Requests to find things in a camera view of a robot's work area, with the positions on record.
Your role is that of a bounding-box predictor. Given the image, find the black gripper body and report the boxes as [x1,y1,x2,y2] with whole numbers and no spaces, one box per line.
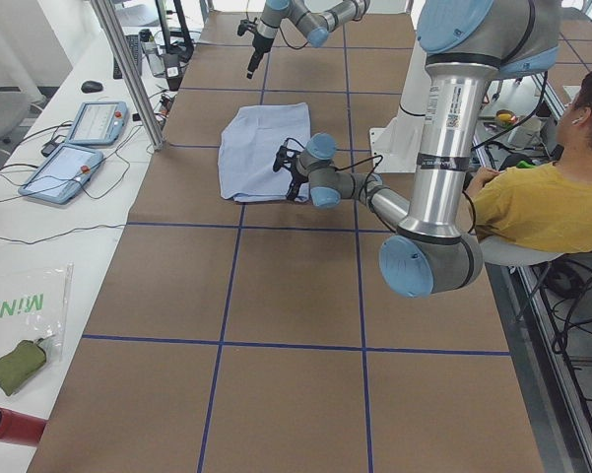
[253,31,274,57]
[291,155,308,190]

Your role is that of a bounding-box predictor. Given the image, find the blue striped button shirt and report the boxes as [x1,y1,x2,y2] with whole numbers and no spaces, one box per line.
[218,102,310,203]

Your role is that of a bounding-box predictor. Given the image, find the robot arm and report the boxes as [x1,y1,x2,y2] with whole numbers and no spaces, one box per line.
[273,1,560,298]
[237,0,370,79]

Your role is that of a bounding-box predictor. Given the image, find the black keyboard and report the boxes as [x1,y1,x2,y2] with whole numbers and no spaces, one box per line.
[112,34,143,80]

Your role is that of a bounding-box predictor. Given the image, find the brown table mat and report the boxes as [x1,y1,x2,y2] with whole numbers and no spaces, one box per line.
[30,13,543,472]

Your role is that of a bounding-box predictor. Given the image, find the black computer mouse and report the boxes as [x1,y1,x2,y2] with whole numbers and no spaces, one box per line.
[81,80,103,94]

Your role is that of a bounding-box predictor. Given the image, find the grey teach pendant right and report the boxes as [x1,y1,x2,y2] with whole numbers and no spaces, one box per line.
[65,101,128,146]

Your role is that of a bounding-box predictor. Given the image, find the grey teach pendant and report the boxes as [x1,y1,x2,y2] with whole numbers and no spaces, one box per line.
[65,101,128,146]
[18,144,103,205]

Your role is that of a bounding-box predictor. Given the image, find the grey teach pendant left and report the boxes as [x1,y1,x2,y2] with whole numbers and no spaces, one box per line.
[18,144,103,205]

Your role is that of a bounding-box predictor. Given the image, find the person in yellow shirt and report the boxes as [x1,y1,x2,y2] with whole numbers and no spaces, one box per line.
[467,71,592,253]

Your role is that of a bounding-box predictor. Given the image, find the clear plastic bag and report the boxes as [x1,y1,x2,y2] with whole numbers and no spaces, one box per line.
[0,263,74,364]

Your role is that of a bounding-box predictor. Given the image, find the green folded cloth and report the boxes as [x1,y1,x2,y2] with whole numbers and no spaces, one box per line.
[0,340,47,396]

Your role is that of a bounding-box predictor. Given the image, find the red cylinder bottle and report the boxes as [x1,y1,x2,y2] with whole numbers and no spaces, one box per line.
[0,407,46,446]

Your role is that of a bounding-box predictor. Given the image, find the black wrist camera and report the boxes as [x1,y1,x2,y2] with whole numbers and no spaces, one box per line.
[272,138,301,172]
[236,18,258,36]

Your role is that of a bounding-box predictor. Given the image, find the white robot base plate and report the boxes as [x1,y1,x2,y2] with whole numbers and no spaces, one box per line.
[369,127,420,173]

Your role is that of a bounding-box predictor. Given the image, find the aluminium frame post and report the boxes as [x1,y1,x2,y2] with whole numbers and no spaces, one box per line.
[91,0,164,151]

